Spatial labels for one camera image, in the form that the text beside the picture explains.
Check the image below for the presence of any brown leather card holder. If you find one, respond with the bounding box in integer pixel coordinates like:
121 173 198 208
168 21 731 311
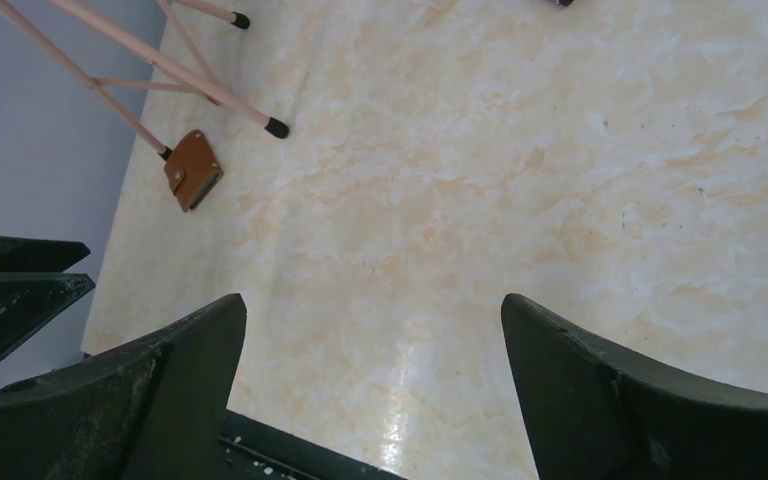
161 129 224 212

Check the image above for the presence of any purple glitter microphone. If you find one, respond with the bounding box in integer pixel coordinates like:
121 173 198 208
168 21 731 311
550 0 575 8

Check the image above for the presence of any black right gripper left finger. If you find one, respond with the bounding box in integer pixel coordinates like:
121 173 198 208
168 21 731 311
0 294 247 479

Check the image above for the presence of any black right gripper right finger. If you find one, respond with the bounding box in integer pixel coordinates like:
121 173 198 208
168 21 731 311
501 294 768 479

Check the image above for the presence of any pink music stand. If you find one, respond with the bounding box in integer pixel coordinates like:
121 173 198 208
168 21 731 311
0 1 290 160

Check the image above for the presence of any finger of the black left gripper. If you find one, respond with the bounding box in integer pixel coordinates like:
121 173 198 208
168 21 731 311
0 273 95 361
0 236 90 273

